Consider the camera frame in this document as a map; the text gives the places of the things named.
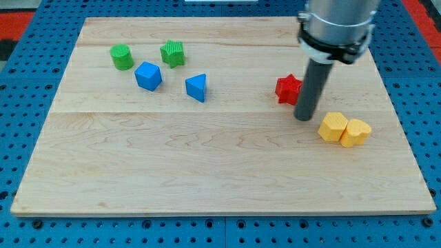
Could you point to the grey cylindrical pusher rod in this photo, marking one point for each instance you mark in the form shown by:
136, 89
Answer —
312, 86

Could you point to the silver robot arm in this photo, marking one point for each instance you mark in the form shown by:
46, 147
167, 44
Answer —
330, 31

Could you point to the blue triangle block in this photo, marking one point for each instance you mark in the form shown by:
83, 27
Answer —
196, 87

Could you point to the blue cube block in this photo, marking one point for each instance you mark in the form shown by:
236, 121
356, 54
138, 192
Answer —
148, 76

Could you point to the red star block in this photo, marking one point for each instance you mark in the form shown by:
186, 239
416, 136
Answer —
287, 89

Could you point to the yellow hexagon block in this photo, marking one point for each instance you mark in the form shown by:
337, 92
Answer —
332, 126

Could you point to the yellow heart block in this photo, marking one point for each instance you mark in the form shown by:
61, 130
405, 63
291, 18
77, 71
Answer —
356, 133

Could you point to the green star block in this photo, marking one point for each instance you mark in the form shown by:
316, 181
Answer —
172, 53

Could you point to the wooden board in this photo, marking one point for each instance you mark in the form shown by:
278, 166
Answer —
109, 148

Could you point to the green cylinder block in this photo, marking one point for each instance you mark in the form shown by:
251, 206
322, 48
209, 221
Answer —
121, 57

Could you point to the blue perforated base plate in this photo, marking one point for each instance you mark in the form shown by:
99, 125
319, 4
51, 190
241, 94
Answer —
406, 62

